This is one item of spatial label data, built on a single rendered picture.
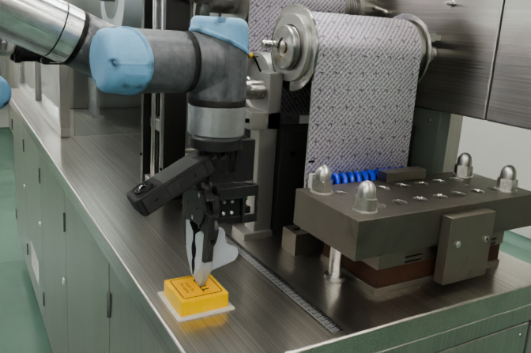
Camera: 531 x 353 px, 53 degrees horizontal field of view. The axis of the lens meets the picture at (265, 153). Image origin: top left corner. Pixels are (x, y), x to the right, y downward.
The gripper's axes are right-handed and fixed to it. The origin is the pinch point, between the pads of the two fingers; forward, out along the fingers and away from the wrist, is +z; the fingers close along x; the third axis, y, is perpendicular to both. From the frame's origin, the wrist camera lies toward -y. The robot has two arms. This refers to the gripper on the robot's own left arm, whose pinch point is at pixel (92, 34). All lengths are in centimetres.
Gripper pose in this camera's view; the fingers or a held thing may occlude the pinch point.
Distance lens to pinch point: 148.2
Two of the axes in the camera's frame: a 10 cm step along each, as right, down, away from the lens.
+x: 6.7, 3.4, -6.6
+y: -1.6, 9.3, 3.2
